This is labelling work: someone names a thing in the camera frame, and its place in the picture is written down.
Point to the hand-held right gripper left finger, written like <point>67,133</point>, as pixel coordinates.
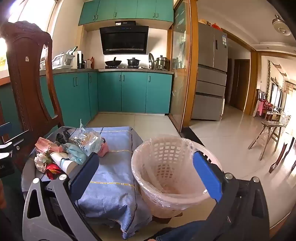
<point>84,176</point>

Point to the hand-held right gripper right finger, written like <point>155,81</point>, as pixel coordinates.
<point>208,176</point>

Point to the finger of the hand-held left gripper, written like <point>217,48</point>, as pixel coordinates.
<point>19,143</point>
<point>5,129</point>

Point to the pink paper wrapper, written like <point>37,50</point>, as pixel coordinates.
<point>42,143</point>

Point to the blue face mask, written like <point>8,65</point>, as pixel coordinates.
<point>76,154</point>

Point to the white tissue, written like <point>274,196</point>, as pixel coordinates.
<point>40,162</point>

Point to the dark green foil wrapper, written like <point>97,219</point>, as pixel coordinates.
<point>61,138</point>

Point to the pink plastic wastebasket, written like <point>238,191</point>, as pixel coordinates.
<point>161,185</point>

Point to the white paper cup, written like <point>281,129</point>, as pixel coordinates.
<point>62,161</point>

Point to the blue cloth with yellow stripes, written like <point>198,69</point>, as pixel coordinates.
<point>111,166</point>

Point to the red foil wrapper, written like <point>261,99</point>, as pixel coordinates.
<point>53,170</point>

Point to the pink crumpled cloth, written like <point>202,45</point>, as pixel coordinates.
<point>103,149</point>

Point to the clear plastic snack bag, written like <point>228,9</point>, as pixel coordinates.
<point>85,139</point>

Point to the black doormat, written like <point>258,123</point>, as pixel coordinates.
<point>189,136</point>

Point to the carved wooden chair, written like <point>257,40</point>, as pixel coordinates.
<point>30,92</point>

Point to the wooden bench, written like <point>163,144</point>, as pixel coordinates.
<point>271,125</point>

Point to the white dish rack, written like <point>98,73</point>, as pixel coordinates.
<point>62,61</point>

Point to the red chairs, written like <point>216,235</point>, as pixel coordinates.
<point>268,105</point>

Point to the silver refrigerator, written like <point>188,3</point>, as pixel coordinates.
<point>208,81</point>

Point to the brown wooden door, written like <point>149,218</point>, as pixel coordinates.
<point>241,85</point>

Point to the teal base cabinets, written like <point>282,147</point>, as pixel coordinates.
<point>134,92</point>

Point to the black thermos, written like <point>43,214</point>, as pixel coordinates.
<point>80,61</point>

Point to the brown bottle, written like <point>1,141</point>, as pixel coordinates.
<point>92,63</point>

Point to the wood framed glass door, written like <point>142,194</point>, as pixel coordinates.
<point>181,69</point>

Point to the grey kitchen countertop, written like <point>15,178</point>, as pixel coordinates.
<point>129,70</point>

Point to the black wok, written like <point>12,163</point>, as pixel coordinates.
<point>113,63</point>

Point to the window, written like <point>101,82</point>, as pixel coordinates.
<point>34,11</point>

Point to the steel stock pot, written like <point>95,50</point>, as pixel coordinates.
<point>162,63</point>

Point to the black cooking pot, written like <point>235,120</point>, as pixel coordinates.
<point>133,63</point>

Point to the steel pot lid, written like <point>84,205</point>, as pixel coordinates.
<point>151,60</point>

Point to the black range hood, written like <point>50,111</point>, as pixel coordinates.
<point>124,39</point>

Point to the red bag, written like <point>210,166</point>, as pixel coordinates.
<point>216,26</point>

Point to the ceiling lamp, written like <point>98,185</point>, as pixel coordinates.
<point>281,25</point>

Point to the teal upper cabinets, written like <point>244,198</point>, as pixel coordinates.
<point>124,9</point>

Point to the green wall garland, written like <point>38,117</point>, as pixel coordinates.
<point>268,78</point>

